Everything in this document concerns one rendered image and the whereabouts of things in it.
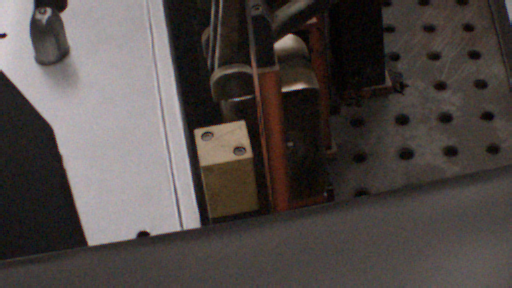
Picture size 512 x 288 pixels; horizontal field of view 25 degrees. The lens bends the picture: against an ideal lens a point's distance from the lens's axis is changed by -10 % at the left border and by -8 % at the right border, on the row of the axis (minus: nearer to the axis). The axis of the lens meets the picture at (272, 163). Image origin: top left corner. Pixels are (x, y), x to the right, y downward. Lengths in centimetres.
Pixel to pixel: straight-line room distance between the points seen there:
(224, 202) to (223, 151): 4
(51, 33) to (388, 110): 48
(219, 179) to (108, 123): 15
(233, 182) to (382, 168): 48
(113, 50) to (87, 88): 5
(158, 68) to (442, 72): 50
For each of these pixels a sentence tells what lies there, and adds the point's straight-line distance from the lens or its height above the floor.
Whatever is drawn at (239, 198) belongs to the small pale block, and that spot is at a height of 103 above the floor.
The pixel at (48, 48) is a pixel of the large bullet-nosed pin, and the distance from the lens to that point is 97.
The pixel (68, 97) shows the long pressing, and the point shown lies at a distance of 95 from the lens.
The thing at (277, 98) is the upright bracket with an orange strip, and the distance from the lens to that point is 72.
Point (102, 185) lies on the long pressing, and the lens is 87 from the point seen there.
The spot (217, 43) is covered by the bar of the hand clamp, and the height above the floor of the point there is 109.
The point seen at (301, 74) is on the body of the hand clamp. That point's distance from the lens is 85.
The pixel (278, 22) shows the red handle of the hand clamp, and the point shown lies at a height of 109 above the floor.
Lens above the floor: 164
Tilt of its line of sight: 48 degrees down
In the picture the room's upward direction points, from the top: 7 degrees counter-clockwise
